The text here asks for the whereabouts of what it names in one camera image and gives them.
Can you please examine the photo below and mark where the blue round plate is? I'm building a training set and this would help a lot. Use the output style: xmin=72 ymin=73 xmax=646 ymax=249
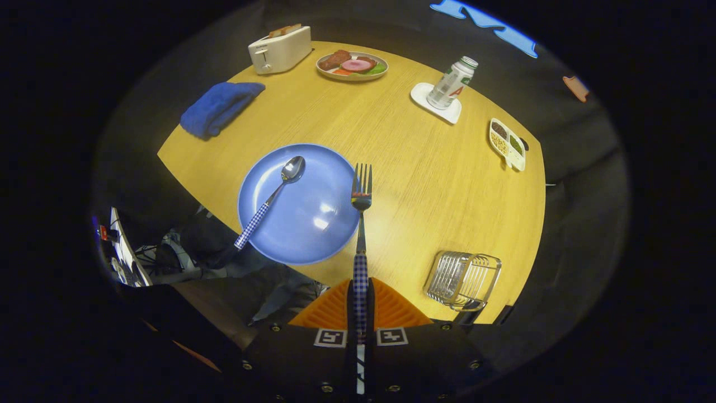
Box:
xmin=237 ymin=143 xmax=361 ymax=265

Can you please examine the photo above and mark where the checkered handle metal fork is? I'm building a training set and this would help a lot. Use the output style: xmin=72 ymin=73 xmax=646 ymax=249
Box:
xmin=351 ymin=163 xmax=374 ymax=395

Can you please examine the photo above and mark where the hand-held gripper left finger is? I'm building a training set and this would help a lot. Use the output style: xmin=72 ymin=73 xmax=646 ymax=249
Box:
xmin=241 ymin=278 xmax=359 ymax=401

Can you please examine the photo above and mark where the metal wire cutlery rack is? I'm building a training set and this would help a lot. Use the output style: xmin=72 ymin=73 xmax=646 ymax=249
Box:
xmin=423 ymin=251 xmax=502 ymax=312

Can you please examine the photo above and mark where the brown meat slice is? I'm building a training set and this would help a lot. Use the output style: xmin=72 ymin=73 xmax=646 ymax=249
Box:
xmin=318 ymin=50 xmax=352 ymax=71

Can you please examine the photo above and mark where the white divided snack dish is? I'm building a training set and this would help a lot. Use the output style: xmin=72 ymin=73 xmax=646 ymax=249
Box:
xmin=488 ymin=118 xmax=527 ymax=172

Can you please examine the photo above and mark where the blue folded towel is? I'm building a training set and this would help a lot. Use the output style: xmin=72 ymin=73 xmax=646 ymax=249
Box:
xmin=180 ymin=82 xmax=266 ymax=140

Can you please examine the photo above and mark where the white framed device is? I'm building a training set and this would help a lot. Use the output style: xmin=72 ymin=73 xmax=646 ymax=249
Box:
xmin=92 ymin=207 xmax=153 ymax=287

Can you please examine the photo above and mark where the white toaster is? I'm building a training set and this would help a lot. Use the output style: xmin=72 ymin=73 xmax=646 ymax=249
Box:
xmin=248 ymin=25 xmax=313 ymax=76

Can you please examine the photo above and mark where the grey food plate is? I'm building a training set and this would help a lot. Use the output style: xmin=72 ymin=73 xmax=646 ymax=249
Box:
xmin=315 ymin=49 xmax=389 ymax=82

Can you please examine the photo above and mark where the white green drink bottle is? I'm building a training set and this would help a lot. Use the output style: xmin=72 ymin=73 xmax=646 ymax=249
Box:
xmin=426 ymin=56 xmax=479 ymax=110

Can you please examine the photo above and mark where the white coaster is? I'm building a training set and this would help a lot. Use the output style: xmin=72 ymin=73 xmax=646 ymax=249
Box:
xmin=410 ymin=82 xmax=463 ymax=125

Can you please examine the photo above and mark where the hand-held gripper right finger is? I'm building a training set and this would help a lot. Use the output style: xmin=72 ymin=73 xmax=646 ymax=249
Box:
xmin=366 ymin=278 xmax=491 ymax=401

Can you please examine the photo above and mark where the checkered handle metal spoon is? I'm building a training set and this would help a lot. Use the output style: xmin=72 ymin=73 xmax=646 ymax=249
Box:
xmin=234 ymin=156 xmax=307 ymax=250

